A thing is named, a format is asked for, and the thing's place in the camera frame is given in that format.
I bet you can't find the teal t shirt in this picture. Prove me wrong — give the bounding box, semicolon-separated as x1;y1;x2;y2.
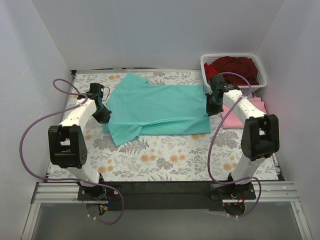
102;73;211;147

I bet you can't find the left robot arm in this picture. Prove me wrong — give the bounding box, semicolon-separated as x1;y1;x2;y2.
48;99;111;200

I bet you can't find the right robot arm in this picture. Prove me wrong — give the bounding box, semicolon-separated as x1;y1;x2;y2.
206;89;280;199

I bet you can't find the folded pink t shirt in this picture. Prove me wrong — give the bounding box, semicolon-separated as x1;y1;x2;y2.
221;97;267;129

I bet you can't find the bright red t shirt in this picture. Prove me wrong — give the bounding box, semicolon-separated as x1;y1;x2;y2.
203;62;218;79

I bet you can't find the white plastic laundry basket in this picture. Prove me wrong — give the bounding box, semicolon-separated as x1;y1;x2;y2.
200;53;268;95

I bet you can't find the dark red t shirt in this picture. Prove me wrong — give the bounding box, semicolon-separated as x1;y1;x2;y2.
211;56;259;86

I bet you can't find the floral table cloth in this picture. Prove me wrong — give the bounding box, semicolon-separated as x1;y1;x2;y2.
47;70;280;183

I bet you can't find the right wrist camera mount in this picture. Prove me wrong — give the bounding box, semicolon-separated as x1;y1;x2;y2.
209;74;240;93

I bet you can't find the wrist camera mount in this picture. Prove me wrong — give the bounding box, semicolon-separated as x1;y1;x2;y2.
85;83;111;103
209;74;240;93

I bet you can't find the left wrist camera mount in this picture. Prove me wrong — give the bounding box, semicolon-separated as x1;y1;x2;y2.
85;83;111;103

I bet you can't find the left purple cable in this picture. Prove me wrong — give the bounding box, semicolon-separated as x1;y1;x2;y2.
19;78;125;225

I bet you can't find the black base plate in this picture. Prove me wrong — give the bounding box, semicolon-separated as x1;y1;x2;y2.
77;181;257;211

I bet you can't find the aluminium front rail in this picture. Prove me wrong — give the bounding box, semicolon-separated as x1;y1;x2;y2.
33;181;300;203

